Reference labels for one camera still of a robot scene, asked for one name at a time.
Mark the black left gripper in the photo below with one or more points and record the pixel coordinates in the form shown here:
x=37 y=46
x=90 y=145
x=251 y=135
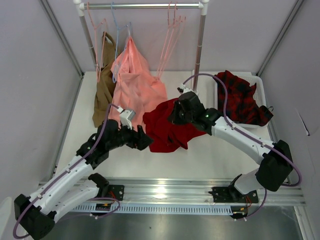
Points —
x=138 y=140

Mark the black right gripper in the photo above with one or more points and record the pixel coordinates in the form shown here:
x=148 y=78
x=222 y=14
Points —
x=174 y=118

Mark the red skirt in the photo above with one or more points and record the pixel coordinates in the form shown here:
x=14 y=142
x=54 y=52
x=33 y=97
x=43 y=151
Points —
x=167 y=137

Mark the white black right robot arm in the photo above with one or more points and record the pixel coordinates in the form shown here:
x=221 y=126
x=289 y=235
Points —
x=274 y=158

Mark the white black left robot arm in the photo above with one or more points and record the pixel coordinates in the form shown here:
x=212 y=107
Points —
x=38 y=212

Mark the salmon pink garment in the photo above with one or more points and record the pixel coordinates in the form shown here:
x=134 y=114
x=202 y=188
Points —
x=136 y=88

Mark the red black plaid garment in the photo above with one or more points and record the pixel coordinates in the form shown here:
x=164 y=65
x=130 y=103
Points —
x=241 y=106

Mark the brown garment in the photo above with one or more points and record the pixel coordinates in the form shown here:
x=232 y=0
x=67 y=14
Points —
x=105 y=87

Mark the silver clothes rack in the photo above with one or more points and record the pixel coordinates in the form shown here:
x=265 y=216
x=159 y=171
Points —
x=202 y=5

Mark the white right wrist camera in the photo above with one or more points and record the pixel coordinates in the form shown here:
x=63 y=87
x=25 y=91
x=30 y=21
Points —
x=182 y=89

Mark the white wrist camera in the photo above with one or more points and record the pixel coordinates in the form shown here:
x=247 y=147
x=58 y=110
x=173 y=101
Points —
x=182 y=89
x=126 y=116

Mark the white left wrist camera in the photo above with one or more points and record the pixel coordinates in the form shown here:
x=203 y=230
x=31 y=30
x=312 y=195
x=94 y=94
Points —
x=126 y=116

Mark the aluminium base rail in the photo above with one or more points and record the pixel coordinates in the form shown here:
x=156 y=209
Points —
x=192 y=191

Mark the blue wire hanger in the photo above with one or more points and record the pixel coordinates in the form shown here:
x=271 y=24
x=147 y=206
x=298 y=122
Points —
x=115 y=37
x=128 y=28

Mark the white slotted cable duct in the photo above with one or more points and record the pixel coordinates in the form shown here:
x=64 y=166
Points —
x=139 y=208

